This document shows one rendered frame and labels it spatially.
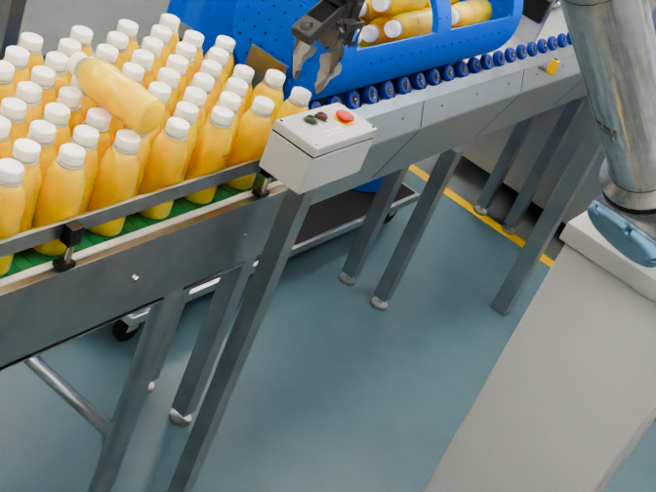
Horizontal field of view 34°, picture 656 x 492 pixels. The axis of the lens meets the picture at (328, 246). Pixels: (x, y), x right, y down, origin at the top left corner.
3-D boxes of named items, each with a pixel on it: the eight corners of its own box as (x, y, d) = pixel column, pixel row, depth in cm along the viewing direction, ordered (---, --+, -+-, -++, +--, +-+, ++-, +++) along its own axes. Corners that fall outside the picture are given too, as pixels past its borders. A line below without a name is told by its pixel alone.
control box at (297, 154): (359, 172, 207) (379, 127, 202) (298, 195, 192) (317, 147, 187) (320, 144, 211) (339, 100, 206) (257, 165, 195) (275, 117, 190)
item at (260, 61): (274, 116, 231) (293, 65, 224) (267, 118, 229) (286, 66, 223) (240, 93, 234) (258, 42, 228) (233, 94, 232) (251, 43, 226)
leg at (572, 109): (515, 232, 437) (588, 100, 405) (510, 236, 432) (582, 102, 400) (504, 225, 439) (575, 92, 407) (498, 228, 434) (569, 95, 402)
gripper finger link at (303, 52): (308, 75, 214) (332, 40, 208) (291, 80, 209) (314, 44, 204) (299, 65, 214) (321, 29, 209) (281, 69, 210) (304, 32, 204)
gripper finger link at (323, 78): (342, 94, 210) (350, 48, 206) (324, 99, 206) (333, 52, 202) (329, 89, 212) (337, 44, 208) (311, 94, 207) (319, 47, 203)
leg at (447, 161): (389, 307, 360) (467, 149, 328) (380, 312, 355) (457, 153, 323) (376, 297, 362) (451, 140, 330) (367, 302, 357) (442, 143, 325)
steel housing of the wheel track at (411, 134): (604, 103, 409) (649, 23, 391) (249, 258, 239) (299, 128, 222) (543, 66, 419) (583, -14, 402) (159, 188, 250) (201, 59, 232)
